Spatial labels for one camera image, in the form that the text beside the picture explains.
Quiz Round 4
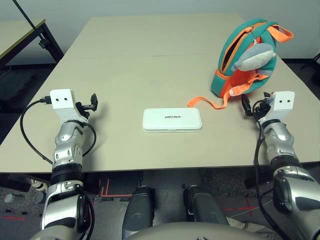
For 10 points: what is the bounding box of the beige robot torso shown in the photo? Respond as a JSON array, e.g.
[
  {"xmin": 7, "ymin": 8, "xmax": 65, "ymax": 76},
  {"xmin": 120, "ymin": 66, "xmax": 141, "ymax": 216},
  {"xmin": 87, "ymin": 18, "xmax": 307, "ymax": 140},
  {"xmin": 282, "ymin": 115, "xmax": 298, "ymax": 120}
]
[{"xmin": 29, "ymin": 222, "xmax": 283, "ymax": 240}]

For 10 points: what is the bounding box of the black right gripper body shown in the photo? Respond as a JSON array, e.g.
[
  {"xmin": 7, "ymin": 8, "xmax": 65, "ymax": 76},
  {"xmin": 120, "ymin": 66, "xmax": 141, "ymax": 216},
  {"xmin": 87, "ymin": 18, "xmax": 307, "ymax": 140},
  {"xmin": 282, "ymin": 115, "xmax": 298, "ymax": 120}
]
[{"xmin": 249, "ymin": 96, "xmax": 273, "ymax": 121}]

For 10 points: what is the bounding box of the white Unitree box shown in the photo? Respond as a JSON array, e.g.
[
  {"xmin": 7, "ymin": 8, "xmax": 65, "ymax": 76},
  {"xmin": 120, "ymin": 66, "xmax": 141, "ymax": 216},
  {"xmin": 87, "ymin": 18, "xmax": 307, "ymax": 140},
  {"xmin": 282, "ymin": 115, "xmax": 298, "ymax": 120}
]
[{"xmin": 142, "ymin": 107, "xmax": 203, "ymax": 133}]

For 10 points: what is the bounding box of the dark grey left robot leg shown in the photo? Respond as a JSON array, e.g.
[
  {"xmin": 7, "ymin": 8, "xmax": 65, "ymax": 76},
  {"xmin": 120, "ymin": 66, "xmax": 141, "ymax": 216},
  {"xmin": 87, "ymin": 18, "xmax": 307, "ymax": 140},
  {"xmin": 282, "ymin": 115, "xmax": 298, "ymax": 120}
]
[{"xmin": 123, "ymin": 186, "xmax": 156, "ymax": 238}]

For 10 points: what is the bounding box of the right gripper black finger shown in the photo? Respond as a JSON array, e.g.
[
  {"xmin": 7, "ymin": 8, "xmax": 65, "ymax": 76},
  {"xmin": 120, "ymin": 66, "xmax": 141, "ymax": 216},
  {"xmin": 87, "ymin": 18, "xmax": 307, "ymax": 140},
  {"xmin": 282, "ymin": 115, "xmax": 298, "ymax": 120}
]
[{"xmin": 241, "ymin": 93, "xmax": 252, "ymax": 118}]

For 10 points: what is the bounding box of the grey plush dolphin charm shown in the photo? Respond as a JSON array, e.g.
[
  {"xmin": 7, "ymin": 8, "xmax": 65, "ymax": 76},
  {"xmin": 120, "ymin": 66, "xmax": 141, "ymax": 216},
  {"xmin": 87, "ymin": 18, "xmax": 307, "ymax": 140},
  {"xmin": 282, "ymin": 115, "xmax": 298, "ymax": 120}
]
[{"xmin": 231, "ymin": 42, "xmax": 278, "ymax": 72}]

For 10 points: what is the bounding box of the black framed side table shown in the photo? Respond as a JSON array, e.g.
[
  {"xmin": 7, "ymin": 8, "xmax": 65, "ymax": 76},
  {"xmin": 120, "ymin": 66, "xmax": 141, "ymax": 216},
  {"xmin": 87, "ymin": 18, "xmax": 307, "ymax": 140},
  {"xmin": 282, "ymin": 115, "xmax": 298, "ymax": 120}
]
[{"xmin": 0, "ymin": 18, "xmax": 65, "ymax": 71}]

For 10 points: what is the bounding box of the black tripod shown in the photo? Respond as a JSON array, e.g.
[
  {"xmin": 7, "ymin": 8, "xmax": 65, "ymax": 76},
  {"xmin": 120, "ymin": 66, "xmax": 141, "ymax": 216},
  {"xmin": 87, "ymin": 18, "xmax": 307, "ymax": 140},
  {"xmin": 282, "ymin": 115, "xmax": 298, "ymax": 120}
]
[{"xmin": 299, "ymin": 51, "xmax": 320, "ymax": 87}]

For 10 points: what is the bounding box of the white black round caster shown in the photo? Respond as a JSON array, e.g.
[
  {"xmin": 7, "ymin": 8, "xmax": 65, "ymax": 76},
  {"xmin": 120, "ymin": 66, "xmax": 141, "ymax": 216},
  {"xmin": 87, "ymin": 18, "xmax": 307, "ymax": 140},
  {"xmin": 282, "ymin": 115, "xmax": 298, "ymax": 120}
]
[{"xmin": 31, "ymin": 179, "xmax": 48, "ymax": 192}]

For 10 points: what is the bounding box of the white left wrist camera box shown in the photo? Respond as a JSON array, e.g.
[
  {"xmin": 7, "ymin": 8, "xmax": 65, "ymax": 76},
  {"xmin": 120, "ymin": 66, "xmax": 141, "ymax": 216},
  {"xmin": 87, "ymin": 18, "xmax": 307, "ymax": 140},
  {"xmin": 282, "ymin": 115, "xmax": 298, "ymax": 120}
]
[{"xmin": 49, "ymin": 88, "xmax": 89, "ymax": 124}]

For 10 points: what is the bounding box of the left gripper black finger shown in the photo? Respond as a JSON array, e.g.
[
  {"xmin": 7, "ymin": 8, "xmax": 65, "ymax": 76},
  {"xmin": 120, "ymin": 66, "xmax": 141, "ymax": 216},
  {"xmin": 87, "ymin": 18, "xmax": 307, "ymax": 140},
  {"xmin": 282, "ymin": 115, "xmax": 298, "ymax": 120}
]
[{"xmin": 89, "ymin": 92, "xmax": 99, "ymax": 112}]

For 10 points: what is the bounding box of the teal orange backpack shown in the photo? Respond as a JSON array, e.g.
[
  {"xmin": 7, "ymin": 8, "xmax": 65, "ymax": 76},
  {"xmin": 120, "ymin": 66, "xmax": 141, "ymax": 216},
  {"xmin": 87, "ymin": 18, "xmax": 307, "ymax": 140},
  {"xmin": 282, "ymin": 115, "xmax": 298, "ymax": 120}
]
[{"xmin": 187, "ymin": 19, "xmax": 295, "ymax": 110}]

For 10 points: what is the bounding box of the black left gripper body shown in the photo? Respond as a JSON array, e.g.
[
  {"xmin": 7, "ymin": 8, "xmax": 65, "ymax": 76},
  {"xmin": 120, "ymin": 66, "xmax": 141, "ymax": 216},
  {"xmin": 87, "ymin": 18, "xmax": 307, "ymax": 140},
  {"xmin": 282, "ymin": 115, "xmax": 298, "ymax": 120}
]
[{"xmin": 75, "ymin": 101, "xmax": 92, "ymax": 119}]

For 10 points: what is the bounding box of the black pole with clamp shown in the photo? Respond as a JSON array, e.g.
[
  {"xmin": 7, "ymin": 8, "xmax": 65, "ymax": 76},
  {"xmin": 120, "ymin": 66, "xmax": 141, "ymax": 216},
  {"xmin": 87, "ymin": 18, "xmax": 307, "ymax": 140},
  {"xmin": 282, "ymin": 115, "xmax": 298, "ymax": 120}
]
[{"xmin": 18, "ymin": 0, "xmax": 51, "ymax": 50}]

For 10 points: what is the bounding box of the dark grey robot leg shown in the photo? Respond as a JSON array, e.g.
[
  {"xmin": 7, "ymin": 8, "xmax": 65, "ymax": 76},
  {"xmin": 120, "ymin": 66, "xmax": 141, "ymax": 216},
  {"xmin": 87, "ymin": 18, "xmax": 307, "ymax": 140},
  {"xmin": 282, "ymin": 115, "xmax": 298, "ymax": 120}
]
[
  {"xmin": 183, "ymin": 184, "xmax": 230, "ymax": 228},
  {"xmin": 123, "ymin": 186, "xmax": 156, "ymax": 238}
]

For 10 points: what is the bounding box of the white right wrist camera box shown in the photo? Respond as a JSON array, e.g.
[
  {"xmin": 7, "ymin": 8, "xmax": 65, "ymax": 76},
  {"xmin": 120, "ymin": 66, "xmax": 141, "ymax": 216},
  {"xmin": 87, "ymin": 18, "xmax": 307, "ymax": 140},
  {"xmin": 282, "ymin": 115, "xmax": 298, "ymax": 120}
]
[{"xmin": 259, "ymin": 91, "xmax": 296, "ymax": 123}]

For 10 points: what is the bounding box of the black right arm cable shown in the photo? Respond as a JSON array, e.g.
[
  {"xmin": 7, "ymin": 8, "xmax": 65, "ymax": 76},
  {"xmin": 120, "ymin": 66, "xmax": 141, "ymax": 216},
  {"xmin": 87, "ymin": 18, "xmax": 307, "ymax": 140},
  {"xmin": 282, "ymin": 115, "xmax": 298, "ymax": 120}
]
[{"xmin": 251, "ymin": 98, "xmax": 280, "ymax": 232}]

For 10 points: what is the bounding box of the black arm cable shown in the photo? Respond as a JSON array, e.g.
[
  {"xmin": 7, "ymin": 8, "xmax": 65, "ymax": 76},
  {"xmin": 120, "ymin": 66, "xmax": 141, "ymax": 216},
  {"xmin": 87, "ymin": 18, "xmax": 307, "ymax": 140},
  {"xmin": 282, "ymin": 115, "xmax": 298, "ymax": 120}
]
[
  {"xmin": 251, "ymin": 98, "xmax": 280, "ymax": 232},
  {"xmin": 19, "ymin": 95, "xmax": 98, "ymax": 165}
]

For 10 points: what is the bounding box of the dark grey right robot leg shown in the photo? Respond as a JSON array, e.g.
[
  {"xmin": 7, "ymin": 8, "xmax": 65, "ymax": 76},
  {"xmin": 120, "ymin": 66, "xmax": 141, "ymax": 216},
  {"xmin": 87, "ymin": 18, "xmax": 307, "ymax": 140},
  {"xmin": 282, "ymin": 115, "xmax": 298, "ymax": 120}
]
[{"xmin": 183, "ymin": 184, "xmax": 230, "ymax": 228}]

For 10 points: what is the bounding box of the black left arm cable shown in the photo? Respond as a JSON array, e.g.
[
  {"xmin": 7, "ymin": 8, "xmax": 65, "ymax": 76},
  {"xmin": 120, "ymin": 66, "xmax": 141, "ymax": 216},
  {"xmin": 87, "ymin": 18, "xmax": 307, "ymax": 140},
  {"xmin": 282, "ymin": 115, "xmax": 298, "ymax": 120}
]
[{"xmin": 19, "ymin": 95, "xmax": 98, "ymax": 165}]

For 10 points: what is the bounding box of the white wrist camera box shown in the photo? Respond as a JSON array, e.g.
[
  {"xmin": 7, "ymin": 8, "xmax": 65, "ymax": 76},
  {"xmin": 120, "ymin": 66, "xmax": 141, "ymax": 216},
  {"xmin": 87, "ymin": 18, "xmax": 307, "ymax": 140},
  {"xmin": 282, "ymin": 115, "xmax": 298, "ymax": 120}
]
[
  {"xmin": 259, "ymin": 91, "xmax": 296, "ymax": 123},
  {"xmin": 49, "ymin": 88, "xmax": 89, "ymax": 124}
]

